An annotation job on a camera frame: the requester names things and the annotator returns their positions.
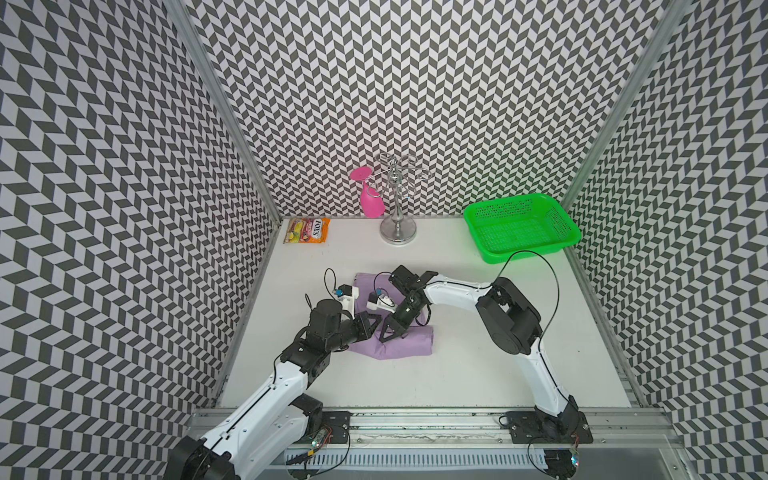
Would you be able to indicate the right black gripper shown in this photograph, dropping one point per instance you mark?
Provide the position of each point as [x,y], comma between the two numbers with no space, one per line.
[397,323]

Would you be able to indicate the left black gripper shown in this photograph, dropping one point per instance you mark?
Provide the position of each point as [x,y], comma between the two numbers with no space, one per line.
[367,330]

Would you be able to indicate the purple long pants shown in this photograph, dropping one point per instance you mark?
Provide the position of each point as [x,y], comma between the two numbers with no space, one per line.
[417,341]

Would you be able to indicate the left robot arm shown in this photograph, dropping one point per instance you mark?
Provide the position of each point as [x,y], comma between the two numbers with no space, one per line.
[280,412]

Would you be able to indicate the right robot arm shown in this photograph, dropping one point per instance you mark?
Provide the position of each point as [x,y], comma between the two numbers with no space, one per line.
[514,326]

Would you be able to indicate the orange candy bag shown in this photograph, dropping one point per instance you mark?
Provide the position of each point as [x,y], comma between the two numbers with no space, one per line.
[307,230]

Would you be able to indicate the pink plastic goblet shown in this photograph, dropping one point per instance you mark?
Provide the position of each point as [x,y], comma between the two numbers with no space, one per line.
[370,199]

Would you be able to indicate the chrome cup holder stand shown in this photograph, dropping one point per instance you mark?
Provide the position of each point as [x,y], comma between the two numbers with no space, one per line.
[403,178]

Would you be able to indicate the green plastic basket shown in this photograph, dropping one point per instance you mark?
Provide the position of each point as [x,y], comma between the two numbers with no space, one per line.
[523,224]

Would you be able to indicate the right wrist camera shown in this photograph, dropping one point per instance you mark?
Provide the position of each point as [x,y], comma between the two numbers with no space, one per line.
[380,301]

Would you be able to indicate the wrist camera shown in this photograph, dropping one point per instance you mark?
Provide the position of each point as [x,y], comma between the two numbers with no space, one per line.
[347,295]
[380,301]

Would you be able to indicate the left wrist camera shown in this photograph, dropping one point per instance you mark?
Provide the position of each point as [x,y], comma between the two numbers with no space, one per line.
[347,295]

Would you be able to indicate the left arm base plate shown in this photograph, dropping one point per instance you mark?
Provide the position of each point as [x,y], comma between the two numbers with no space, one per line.
[331,427]

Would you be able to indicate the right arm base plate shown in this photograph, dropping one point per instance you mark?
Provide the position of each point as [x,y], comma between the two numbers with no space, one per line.
[533,426]

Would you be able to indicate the aluminium front rail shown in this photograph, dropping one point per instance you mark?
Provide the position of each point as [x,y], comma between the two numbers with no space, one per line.
[633,428]

